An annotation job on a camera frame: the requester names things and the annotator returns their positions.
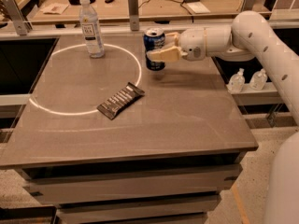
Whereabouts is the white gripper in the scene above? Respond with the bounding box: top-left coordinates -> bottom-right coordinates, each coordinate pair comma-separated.
147,29 -> 206,63

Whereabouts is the blue pepsi can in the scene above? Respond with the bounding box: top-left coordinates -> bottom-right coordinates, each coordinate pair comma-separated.
143,28 -> 165,71

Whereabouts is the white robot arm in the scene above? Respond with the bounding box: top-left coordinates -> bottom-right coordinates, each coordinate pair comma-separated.
147,10 -> 299,224

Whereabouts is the dark rxbar chocolate wrapper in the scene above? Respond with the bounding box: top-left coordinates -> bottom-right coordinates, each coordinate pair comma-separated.
97,82 -> 145,120

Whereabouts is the white paper sheet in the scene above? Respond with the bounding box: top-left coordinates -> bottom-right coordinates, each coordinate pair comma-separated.
187,2 -> 210,14

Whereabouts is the clear sanitizer bottle left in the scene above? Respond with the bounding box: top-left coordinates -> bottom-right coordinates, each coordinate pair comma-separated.
227,68 -> 245,93

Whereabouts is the clear sanitizer bottle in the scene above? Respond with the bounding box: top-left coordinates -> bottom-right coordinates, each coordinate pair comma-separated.
249,69 -> 267,91
227,68 -> 245,93

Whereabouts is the clear plastic water bottle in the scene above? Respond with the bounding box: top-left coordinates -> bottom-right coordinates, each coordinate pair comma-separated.
79,0 -> 105,58

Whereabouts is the clear sanitizer bottle right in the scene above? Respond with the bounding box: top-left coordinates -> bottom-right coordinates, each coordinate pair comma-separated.
249,69 -> 267,91

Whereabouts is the paper packet on desk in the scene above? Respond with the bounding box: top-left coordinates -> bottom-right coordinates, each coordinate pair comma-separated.
42,3 -> 68,15

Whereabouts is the lower grey drawer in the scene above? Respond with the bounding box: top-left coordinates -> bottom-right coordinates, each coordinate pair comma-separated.
58,195 -> 220,224

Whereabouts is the grey drawer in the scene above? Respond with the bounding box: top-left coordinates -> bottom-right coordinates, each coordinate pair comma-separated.
58,195 -> 220,224
25,164 -> 242,204

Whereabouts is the upper grey drawer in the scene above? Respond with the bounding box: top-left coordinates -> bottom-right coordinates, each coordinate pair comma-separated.
25,164 -> 242,204

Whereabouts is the middle metal bracket post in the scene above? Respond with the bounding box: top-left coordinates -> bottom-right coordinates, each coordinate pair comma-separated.
128,0 -> 139,31

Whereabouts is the left metal bracket post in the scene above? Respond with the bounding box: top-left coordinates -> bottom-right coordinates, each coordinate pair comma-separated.
2,0 -> 32,35

